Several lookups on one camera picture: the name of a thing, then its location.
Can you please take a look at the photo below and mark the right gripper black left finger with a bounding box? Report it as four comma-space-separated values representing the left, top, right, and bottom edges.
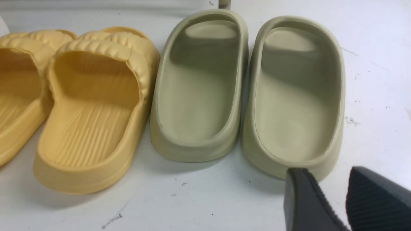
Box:
283, 168, 349, 231

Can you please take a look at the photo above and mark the yellow slide slipper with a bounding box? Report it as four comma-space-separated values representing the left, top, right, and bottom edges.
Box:
33, 26, 160, 193
0, 30, 78, 166

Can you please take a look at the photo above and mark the right yellow slide slipper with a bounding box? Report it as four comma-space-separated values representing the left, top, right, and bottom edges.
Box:
33, 26, 160, 193

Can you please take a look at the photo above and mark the left beige foam slipper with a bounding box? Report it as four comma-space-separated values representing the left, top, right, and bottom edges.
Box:
150, 9, 249, 162

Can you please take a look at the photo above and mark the left yellow slide slipper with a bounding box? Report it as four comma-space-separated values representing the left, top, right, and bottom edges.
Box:
0, 30, 78, 166

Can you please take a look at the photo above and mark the beige foam slipper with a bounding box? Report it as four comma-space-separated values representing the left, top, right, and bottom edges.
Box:
241, 15, 345, 180
150, 9, 249, 162

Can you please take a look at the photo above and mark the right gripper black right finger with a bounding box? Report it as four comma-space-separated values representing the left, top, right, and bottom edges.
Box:
345, 166, 411, 231

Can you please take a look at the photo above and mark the right beige foam slipper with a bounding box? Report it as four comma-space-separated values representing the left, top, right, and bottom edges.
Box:
241, 15, 345, 180

